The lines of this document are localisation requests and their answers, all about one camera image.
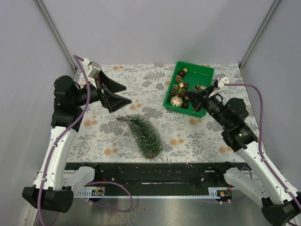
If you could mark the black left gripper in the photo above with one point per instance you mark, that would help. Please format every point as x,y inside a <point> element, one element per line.
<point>113,101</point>

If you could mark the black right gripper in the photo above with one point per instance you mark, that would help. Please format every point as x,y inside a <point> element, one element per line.
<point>197,97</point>

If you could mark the small green christmas tree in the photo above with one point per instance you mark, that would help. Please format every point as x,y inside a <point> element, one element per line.
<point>146,136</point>

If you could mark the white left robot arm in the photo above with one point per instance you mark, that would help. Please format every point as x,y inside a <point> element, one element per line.
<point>49,191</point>

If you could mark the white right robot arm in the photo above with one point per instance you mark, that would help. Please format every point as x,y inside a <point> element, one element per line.
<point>278,199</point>

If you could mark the small dark red bauble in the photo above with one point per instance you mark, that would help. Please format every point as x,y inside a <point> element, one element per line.
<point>185,105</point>

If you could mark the green plastic tray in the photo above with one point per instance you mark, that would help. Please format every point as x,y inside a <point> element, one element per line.
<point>196,75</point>

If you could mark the silver ribbed bauble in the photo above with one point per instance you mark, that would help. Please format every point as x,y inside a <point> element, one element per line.
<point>176,101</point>

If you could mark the frosted pine cone upper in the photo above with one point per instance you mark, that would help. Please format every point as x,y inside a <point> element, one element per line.
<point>178,79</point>

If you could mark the floral patterned table mat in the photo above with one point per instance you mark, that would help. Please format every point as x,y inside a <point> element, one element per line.
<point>102,138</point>

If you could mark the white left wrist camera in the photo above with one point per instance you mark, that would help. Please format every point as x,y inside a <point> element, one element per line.
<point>91,69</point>

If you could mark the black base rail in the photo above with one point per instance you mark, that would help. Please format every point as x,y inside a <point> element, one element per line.
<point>172,180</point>

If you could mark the aluminium frame post left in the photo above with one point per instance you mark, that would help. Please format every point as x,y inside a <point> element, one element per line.
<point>47,16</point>

